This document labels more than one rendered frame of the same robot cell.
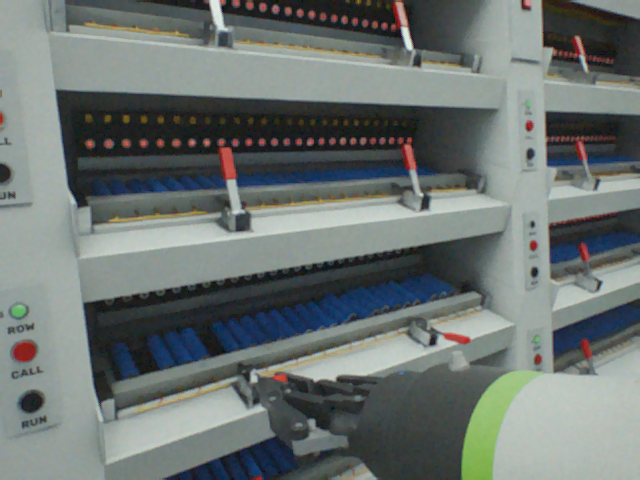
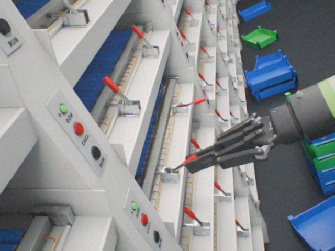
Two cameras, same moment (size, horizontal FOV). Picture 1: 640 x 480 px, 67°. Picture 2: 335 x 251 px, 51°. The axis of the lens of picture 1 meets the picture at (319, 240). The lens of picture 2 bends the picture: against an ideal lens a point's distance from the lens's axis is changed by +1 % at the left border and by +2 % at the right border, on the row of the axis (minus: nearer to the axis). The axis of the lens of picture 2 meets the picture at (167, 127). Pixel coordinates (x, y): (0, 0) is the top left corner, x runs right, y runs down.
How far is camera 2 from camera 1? 0.48 m
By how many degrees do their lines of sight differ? 41
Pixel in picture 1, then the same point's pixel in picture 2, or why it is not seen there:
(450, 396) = (313, 102)
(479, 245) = not seen: hidden behind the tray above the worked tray
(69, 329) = (143, 199)
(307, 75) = (109, 15)
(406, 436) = (307, 121)
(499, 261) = (174, 59)
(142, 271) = (135, 156)
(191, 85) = (91, 53)
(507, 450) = not seen: outside the picture
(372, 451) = (288, 136)
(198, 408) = (165, 198)
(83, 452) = (171, 240)
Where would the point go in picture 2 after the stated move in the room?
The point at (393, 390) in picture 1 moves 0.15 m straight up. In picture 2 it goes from (282, 116) to (258, 42)
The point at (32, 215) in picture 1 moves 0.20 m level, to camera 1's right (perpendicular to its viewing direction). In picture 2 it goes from (110, 162) to (186, 82)
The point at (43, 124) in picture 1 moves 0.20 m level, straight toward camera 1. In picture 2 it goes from (86, 116) to (223, 75)
